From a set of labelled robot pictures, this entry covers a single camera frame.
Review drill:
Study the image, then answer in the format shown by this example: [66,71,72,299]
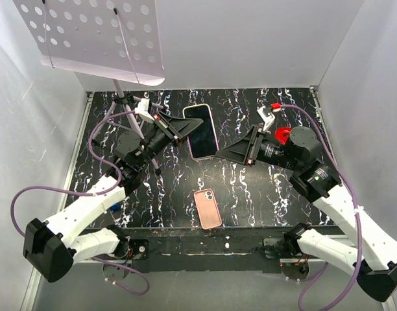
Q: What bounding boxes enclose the phone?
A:
[182,104,219,161]

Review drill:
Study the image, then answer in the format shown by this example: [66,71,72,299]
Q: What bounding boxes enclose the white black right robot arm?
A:
[216,126,397,302]

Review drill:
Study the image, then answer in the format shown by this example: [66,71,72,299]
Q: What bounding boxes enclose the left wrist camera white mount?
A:
[134,98,154,124]

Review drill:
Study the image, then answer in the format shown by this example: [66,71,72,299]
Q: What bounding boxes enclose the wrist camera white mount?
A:
[257,103,282,132]
[134,98,154,124]

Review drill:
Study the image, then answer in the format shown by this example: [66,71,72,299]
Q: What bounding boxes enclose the red orange tape dispenser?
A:
[274,127,292,145]

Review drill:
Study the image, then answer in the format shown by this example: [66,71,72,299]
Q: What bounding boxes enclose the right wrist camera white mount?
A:
[257,103,282,132]

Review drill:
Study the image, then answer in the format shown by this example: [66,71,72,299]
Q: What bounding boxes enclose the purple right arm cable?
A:
[279,102,363,311]

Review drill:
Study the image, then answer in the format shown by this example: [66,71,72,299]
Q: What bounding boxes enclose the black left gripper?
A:
[136,111,204,168]

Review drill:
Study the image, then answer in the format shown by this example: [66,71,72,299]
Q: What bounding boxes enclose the pink phone case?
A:
[194,189,222,230]

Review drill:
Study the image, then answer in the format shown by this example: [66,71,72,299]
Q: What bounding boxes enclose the white perforated music stand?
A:
[12,0,167,176]

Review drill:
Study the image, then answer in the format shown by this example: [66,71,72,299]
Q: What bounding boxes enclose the yellow and blue toy block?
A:
[110,203,121,211]

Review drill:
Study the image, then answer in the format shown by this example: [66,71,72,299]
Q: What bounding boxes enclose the black base frame bar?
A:
[123,227,304,273]

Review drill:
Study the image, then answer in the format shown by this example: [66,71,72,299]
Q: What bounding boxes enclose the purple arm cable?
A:
[279,102,363,311]
[10,109,150,296]

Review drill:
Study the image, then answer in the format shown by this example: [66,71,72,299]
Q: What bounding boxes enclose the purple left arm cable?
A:
[10,109,150,296]

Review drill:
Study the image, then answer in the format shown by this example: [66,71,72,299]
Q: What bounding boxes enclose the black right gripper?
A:
[214,124,299,171]

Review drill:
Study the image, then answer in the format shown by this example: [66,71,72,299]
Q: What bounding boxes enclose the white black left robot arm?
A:
[23,112,203,282]

